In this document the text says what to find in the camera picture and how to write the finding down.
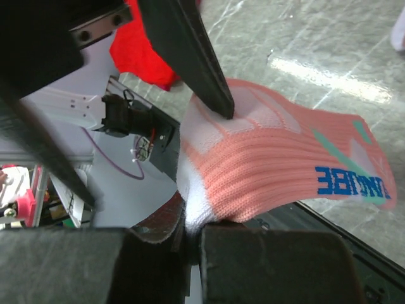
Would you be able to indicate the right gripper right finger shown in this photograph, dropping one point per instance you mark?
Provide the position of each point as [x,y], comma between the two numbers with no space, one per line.
[240,265]

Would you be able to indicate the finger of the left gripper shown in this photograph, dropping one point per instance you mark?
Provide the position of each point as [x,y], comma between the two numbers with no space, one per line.
[21,125]
[176,32]

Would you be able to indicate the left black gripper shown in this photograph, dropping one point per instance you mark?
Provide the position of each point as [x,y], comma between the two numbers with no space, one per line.
[42,41]

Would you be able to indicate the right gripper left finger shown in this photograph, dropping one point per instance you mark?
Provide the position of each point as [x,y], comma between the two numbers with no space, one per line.
[142,264]

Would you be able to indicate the pink patterned sock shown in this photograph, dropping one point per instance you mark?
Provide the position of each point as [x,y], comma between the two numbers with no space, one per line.
[271,153]

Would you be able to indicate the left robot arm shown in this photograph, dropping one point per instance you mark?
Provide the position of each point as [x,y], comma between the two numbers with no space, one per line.
[110,114]

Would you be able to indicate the red folded cloth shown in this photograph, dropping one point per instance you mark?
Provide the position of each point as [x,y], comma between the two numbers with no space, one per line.
[132,52]

